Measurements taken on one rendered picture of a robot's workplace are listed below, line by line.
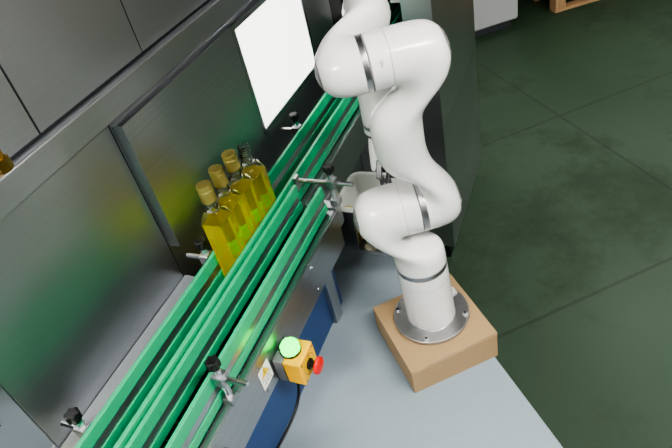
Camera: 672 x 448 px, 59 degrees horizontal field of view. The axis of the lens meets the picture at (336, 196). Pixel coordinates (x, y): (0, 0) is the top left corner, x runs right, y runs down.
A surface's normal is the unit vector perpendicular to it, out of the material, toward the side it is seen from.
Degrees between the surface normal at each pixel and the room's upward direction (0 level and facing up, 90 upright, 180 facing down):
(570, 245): 0
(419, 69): 97
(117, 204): 90
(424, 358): 2
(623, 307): 0
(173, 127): 90
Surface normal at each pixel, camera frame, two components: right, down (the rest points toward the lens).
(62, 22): 0.92, 0.07
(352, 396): -0.19, -0.77
